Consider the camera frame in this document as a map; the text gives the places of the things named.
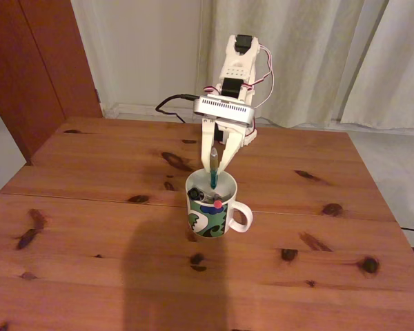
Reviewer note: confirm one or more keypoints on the green pen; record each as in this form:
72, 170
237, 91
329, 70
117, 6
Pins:
214, 179

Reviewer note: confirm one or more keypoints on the white marker black cap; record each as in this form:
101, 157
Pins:
195, 193

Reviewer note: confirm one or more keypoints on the black pen red end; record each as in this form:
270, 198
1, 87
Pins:
218, 204

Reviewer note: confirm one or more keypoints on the white mug green blue pattern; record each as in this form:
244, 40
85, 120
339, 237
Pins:
210, 220

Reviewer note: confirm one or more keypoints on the beige curtain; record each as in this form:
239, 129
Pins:
393, 69
314, 51

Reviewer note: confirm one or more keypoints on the brown wooden door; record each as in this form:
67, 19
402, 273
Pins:
27, 69

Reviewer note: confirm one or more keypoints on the silver camera box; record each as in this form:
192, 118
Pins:
224, 110

